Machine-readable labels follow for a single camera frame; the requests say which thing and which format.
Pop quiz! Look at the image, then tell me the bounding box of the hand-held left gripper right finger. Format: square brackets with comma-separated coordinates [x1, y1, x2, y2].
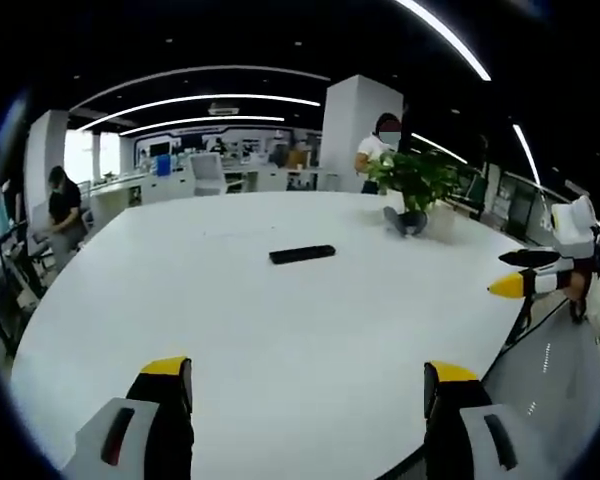
[422, 360, 549, 480]

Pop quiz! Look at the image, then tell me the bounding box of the white plant pot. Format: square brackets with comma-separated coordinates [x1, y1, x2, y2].
[423, 203, 457, 242]

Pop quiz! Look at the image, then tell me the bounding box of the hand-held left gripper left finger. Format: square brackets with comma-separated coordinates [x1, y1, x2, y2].
[62, 355, 195, 480]

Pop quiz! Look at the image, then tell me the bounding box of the person's right hand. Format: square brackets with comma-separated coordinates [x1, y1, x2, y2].
[567, 272, 589, 304]

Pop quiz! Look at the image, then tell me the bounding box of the white office chair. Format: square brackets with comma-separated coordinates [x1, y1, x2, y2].
[189, 152, 227, 197]

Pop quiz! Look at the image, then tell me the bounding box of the grey mesh chair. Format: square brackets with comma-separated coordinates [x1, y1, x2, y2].
[482, 299, 600, 451]

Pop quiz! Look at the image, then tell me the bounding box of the black remote control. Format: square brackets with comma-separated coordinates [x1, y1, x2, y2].
[268, 244, 337, 266]

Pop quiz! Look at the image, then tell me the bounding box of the green potted plant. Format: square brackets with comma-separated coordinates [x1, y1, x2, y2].
[367, 151, 462, 216]

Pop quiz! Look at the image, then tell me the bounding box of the white counter cabinet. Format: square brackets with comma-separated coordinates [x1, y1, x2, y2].
[89, 169, 196, 211]

